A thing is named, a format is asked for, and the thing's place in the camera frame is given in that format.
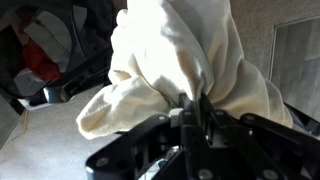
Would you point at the white plastic storage bin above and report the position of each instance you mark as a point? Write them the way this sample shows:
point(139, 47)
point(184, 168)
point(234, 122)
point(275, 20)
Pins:
point(298, 63)

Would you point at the cream white shirt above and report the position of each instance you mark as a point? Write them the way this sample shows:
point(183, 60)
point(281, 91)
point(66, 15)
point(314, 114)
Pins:
point(173, 63)

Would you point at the black mesh laundry basket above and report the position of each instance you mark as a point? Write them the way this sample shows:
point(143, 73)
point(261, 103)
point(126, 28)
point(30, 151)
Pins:
point(43, 50)

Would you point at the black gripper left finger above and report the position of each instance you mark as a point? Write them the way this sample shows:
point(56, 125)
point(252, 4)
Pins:
point(146, 146)

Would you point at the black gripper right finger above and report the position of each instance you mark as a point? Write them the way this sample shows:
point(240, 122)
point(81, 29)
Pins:
point(253, 146)

